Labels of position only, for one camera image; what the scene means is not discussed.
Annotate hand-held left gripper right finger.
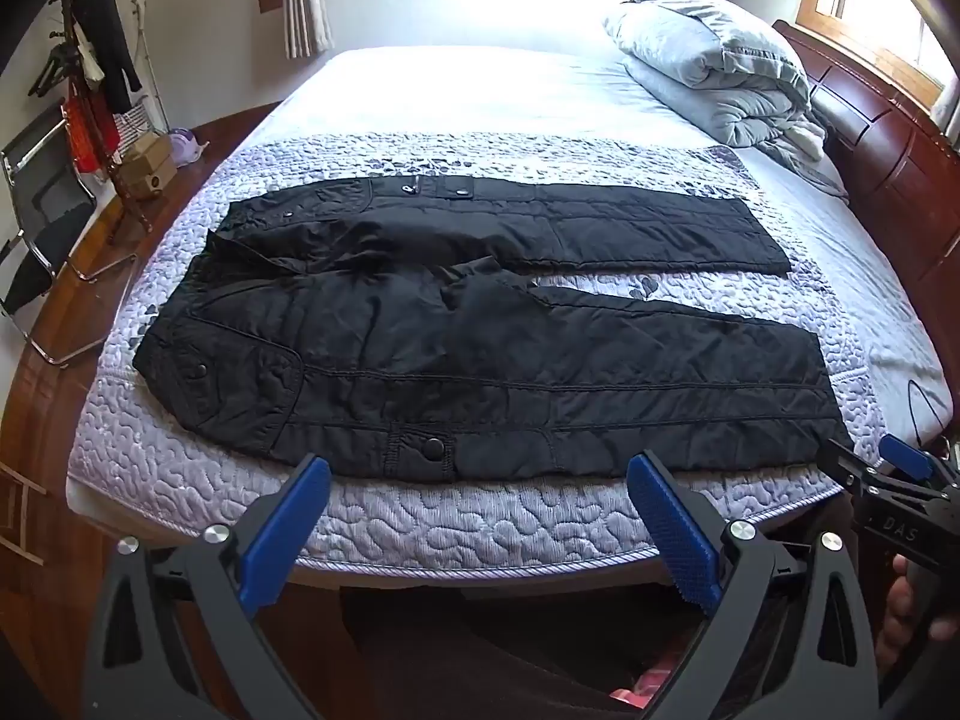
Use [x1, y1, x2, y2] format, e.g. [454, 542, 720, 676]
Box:
[626, 451, 882, 720]

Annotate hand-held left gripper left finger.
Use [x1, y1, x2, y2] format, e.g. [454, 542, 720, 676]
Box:
[82, 454, 353, 720]

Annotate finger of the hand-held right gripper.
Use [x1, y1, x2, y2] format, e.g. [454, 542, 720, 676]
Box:
[879, 433, 960, 492]
[817, 437, 877, 497]

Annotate black pants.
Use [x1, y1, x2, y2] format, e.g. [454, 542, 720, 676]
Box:
[133, 174, 856, 482]

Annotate person's right hand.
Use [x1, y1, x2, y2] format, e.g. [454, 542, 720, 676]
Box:
[876, 553, 932, 667]

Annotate bed with quilted lilac cover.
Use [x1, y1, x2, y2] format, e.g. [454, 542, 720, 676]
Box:
[66, 45, 953, 587]

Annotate light grey cloth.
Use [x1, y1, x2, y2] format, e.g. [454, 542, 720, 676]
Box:
[756, 116, 850, 201]

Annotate wooden headboard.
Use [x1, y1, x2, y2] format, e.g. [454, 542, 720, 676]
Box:
[772, 19, 960, 316]

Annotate grey striped curtain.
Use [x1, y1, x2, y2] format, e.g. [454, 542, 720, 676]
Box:
[932, 81, 960, 149]

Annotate cardboard box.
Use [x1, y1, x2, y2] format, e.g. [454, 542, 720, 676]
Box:
[112, 131, 181, 201]

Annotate small purple object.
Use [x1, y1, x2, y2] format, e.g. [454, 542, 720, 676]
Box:
[168, 127, 209, 167]

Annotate folded grey duvet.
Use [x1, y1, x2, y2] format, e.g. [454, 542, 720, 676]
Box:
[604, 0, 827, 149]

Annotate arched wooden framed window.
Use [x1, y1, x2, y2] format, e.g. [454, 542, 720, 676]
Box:
[795, 0, 960, 112]

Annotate black hanging garment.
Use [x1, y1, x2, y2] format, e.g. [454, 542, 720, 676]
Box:
[71, 0, 143, 115]

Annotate coat rack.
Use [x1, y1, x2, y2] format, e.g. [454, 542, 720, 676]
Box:
[28, 0, 151, 245]

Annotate thin black cable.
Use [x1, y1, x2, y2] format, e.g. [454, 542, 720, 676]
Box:
[904, 377, 955, 445]

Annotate metal frame chair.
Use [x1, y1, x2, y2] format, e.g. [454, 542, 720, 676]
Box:
[0, 101, 141, 370]

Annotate white wire rack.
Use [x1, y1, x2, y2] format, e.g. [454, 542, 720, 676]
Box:
[120, 0, 172, 158]

